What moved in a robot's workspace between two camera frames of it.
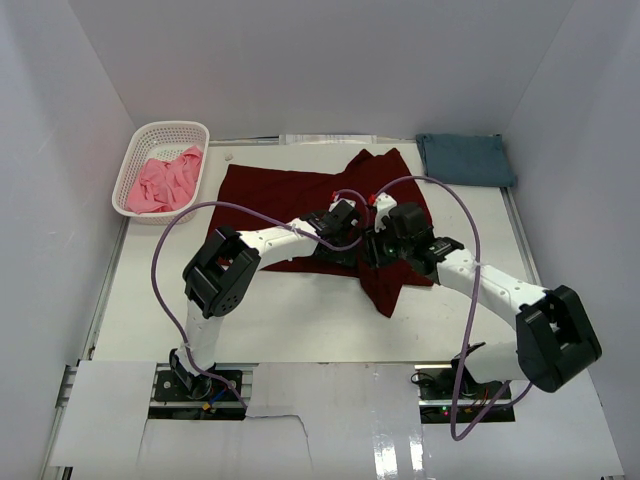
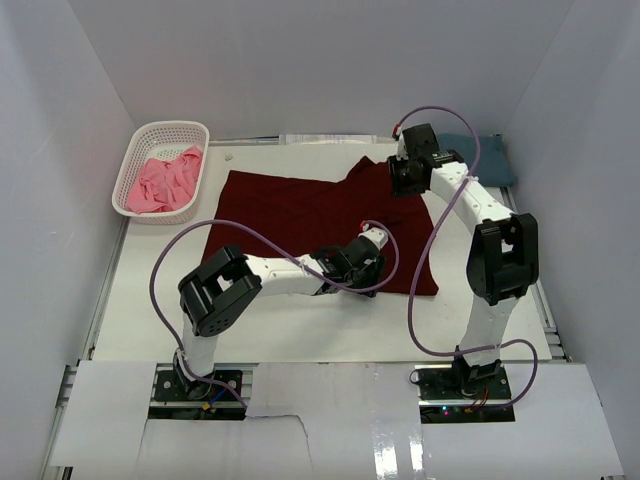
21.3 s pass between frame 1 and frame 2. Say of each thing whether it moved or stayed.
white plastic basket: stayed
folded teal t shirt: stayed
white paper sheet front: stayed
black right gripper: moved
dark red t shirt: moved
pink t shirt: stayed
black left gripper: moved
